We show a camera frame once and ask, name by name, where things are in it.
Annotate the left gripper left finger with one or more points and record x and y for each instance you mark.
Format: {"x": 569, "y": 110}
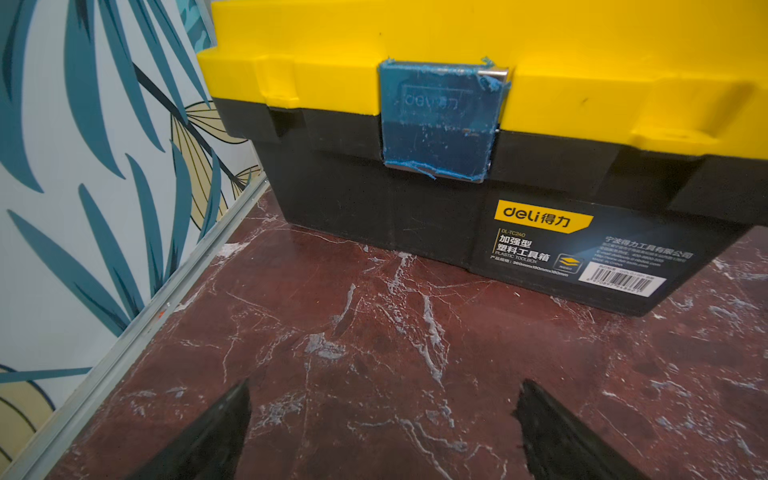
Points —
{"x": 210, "y": 447}

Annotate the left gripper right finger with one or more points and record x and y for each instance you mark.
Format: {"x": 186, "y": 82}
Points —
{"x": 558, "y": 445}

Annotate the yellow black plastic toolbox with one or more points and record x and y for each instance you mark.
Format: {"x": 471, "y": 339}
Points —
{"x": 600, "y": 151}

